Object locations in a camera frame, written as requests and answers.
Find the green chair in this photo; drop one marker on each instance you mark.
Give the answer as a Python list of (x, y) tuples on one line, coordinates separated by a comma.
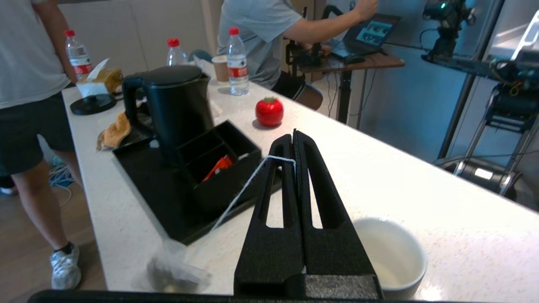
[(201, 55)]

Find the black computer mouse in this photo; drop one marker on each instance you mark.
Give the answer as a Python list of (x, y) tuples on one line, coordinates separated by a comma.
[(354, 59)]

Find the black cup white inside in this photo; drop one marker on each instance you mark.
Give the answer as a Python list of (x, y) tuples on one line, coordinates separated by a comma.
[(391, 256)]

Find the red packet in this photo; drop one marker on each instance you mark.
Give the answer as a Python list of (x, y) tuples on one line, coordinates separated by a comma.
[(217, 166)]

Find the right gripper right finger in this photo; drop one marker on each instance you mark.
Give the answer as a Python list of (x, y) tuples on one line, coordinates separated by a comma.
[(337, 252)]

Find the person in grey t-shirt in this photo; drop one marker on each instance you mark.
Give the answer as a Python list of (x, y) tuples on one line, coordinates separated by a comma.
[(257, 38)]

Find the person in white shirt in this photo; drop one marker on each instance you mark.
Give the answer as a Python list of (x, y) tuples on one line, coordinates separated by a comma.
[(25, 84)]

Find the black electric kettle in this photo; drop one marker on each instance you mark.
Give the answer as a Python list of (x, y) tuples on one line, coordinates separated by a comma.
[(177, 109)]

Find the black compartment organizer box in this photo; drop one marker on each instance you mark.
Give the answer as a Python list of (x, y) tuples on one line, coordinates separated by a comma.
[(227, 185)]

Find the brown black oven mitt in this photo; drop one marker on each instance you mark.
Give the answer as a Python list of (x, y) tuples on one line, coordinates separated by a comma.
[(116, 132)]

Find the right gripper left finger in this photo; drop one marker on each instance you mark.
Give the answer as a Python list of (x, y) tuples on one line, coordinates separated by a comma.
[(269, 252)]

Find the plastic water bottle red cap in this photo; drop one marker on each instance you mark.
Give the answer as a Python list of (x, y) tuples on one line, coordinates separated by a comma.
[(79, 59), (176, 54), (238, 67)]

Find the brown wooden desk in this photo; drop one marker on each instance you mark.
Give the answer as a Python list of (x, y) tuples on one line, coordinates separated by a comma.
[(370, 63)]

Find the red tomato shaped timer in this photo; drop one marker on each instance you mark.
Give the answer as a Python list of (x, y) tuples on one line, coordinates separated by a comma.
[(269, 112)]

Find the black laptop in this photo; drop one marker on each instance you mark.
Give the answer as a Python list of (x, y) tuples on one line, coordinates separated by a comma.
[(372, 31)]

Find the white paper piece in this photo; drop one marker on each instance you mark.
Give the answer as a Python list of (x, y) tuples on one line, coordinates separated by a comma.
[(90, 84)]

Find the black serving tray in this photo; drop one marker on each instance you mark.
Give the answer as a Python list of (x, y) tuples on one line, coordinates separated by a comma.
[(160, 198)]

